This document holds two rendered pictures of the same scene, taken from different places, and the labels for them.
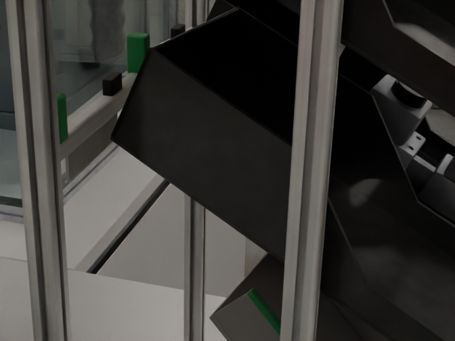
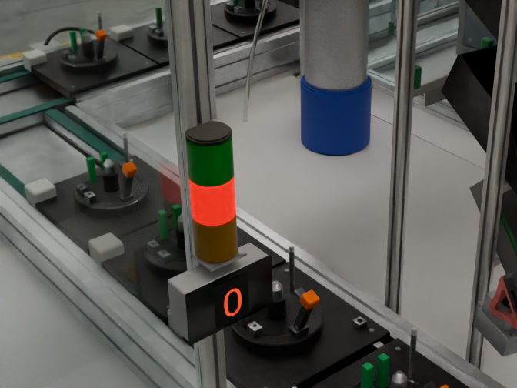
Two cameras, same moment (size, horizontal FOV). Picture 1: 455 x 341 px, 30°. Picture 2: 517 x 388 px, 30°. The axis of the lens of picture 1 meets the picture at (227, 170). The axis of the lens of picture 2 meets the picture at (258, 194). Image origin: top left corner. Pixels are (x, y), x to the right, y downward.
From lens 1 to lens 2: 85 cm
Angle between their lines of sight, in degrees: 34
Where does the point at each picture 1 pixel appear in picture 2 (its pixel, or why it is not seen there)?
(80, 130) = (430, 85)
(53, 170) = (407, 100)
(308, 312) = (491, 188)
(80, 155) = (434, 95)
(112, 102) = not seen: hidden behind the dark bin
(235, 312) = (478, 187)
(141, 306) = not seen: outside the picture
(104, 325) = not seen: hidden behind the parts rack
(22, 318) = (444, 192)
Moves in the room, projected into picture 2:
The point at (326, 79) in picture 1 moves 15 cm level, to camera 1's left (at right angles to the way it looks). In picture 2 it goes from (503, 86) to (396, 59)
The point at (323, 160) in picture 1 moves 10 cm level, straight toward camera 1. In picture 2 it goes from (501, 121) to (455, 149)
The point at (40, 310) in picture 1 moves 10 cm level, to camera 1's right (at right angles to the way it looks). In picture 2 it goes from (395, 162) to (457, 182)
